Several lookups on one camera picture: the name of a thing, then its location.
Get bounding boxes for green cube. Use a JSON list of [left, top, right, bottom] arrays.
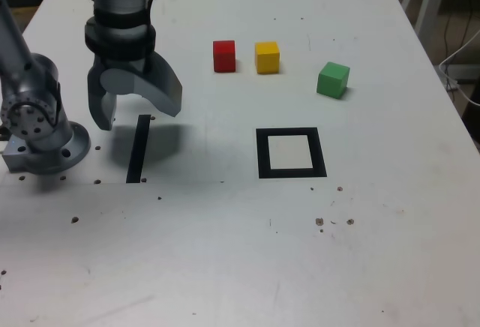
[[316, 61, 351, 100]]

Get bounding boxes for yellow cube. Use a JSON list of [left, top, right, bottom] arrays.
[[254, 40, 281, 76]]

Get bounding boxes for red cube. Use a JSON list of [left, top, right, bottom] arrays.
[[212, 40, 237, 74]]

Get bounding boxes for thick white furniture leg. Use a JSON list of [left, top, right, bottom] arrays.
[[414, 0, 451, 39]]

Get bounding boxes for square black tape outline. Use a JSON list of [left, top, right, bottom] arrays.
[[255, 127, 328, 179]]

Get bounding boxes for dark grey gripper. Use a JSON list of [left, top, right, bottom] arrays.
[[87, 52, 185, 131]]

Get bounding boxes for black tape strip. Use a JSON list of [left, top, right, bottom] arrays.
[[125, 114, 152, 185]]

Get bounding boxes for white cable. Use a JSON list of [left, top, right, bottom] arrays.
[[437, 28, 480, 109]]

